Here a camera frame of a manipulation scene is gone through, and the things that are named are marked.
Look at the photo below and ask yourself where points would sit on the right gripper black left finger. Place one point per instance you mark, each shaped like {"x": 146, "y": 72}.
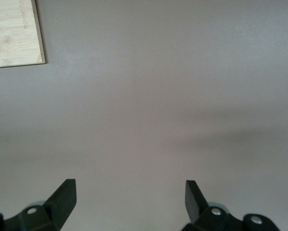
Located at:
{"x": 59, "y": 207}

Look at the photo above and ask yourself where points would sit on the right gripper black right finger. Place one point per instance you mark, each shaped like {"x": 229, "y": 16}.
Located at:
{"x": 197, "y": 209}

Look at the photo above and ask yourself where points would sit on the bamboo cutting board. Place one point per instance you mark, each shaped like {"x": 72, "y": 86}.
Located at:
{"x": 11, "y": 33}

